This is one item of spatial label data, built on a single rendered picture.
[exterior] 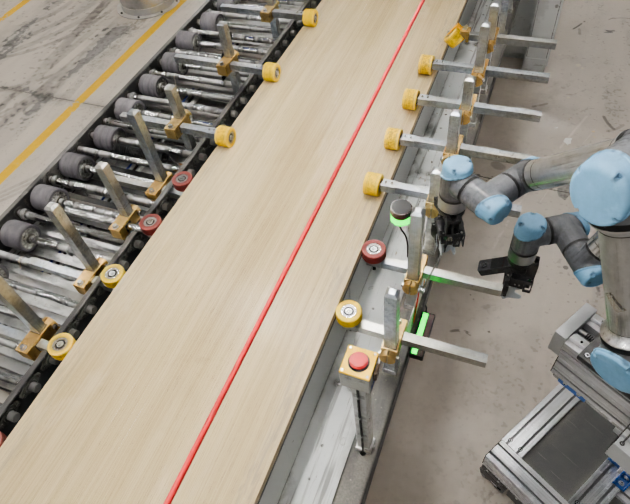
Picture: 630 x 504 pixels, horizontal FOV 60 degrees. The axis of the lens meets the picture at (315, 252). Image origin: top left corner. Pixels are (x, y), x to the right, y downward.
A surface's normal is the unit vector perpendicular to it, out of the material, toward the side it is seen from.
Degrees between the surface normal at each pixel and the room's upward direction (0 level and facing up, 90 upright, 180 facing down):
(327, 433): 0
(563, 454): 0
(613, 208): 83
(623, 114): 0
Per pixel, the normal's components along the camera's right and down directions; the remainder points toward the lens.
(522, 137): -0.10, -0.63
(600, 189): -0.86, 0.37
